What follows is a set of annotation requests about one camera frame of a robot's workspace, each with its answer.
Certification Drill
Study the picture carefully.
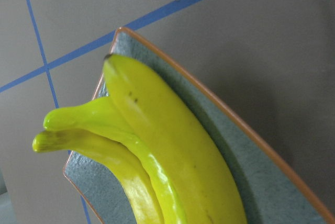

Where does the yellow banana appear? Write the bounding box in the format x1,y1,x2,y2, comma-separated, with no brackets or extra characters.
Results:
103,54,247,223
43,97,187,223
32,129,164,223

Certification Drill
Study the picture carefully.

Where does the grey square plate orange rim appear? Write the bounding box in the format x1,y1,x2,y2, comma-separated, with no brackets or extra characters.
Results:
63,27,334,223

